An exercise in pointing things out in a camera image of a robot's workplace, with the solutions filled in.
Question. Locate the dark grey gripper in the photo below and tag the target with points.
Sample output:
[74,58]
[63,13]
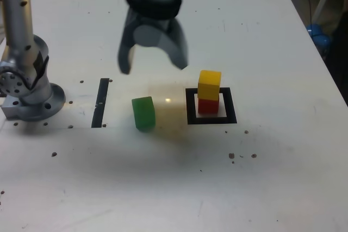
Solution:
[152,21]

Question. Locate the blue round object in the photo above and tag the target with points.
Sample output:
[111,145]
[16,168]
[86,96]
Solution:
[318,37]

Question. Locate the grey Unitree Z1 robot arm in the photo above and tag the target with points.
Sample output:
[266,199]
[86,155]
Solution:
[16,12]

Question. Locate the red cube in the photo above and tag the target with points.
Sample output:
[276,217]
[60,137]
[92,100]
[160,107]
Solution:
[208,107]

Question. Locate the green cube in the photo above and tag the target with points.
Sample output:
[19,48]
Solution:
[144,115]

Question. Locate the black tape square outline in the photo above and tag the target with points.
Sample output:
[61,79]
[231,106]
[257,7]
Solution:
[190,107]

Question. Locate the black tape strip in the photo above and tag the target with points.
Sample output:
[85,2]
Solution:
[98,107]

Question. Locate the yellow cube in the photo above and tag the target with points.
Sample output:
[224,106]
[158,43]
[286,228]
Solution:
[208,85]

